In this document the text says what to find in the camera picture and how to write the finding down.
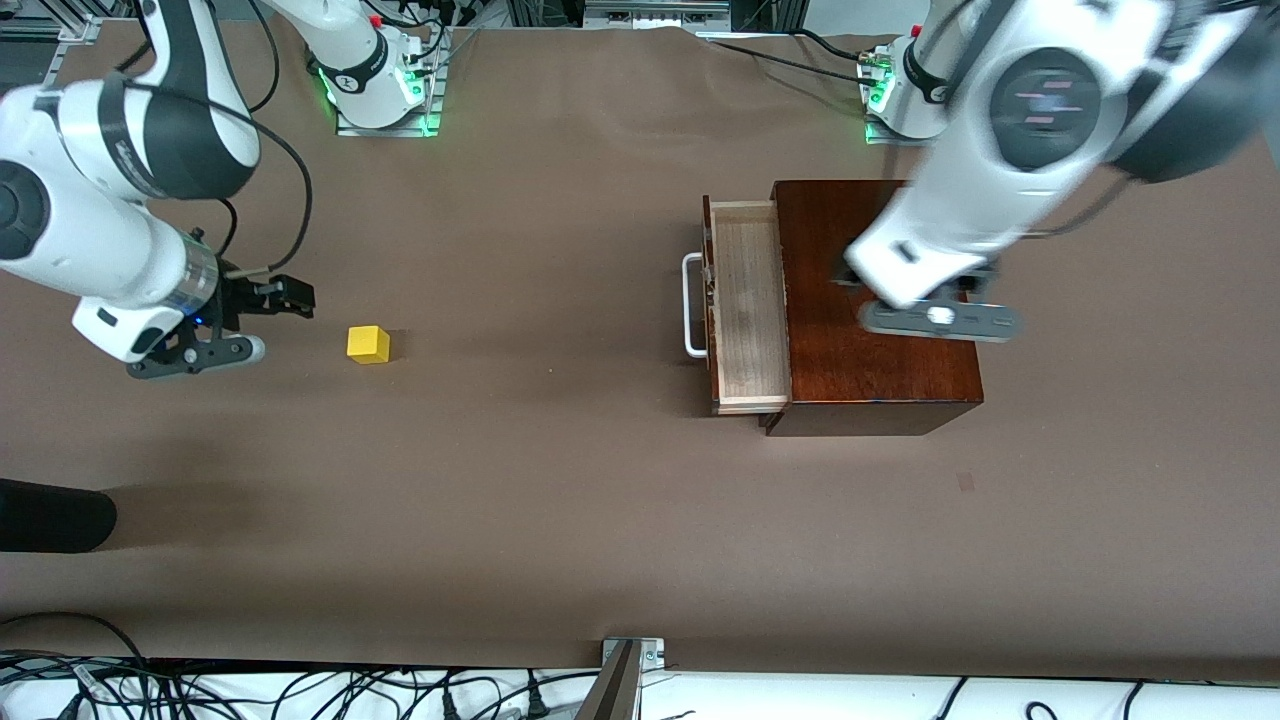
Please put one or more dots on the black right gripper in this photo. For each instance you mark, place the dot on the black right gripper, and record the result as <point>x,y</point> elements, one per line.
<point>243,299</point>

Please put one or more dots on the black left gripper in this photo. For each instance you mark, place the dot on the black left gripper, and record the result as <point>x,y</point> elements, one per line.
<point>969,281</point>

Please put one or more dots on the yellow cube block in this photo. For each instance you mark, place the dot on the yellow cube block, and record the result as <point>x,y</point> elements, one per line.
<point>368,344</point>

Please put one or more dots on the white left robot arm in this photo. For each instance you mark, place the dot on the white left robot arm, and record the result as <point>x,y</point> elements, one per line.
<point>1000,180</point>

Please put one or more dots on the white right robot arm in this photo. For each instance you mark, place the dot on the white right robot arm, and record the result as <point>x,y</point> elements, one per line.
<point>90,230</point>

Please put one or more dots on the dark brown wooden cabinet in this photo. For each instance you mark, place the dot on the dark brown wooden cabinet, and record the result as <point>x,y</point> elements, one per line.
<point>880,370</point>

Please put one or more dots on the black rounded object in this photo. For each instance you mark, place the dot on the black rounded object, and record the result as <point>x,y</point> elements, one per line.
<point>50,515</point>

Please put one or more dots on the black power plug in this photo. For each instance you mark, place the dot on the black power plug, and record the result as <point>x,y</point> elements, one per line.
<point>536,700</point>
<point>450,703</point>

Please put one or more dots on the aluminium frame corner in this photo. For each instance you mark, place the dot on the aluminium frame corner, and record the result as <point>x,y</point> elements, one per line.
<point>50,25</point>

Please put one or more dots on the aluminium frame rail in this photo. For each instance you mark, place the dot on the aluminium frame rail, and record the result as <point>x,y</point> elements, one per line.
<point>655,12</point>

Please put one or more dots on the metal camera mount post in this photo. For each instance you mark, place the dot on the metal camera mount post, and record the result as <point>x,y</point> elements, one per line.
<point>615,685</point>

